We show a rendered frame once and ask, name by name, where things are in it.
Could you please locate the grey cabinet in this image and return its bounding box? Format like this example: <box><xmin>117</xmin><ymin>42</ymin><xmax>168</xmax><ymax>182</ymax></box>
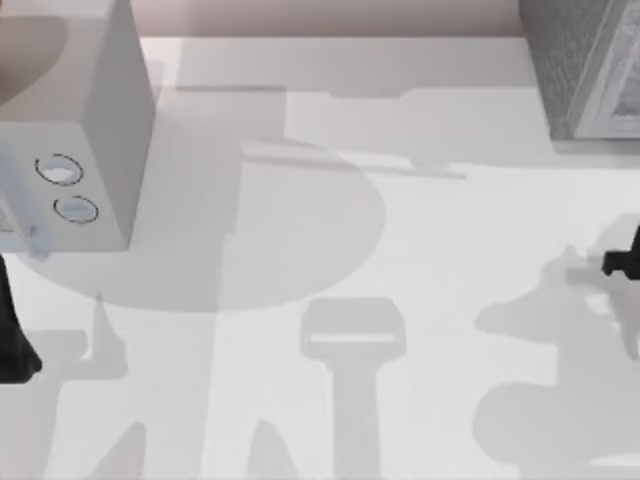
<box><xmin>517</xmin><ymin>0</ymin><xmax>640</xmax><ymax>142</ymax></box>

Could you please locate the pale microwave oven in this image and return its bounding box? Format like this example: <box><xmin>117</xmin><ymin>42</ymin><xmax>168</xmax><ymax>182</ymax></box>
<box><xmin>0</xmin><ymin>0</ymin><xmax>156</xmax><ymax>260</ymax></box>

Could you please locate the microwave knob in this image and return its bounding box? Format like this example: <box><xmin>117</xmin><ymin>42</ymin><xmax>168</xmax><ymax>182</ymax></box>
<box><xmin>52</xmin><ymin>195</ymin><xmax>100</xmax><ymax>225</ymax></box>
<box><xmin>34</xmin><ymin>153</ymin><xmax>85</xmax><ymax>187</ymax></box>

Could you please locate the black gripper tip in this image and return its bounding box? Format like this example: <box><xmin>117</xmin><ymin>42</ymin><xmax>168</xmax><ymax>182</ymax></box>
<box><xmin>601</xmin><ymin>224</ymin><xmax>640</xmax><ymax>281</ymax></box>
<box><xmin>0</xmin><ymin>253</ymin><xmax>44</xmax><ymax>385</ymax></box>

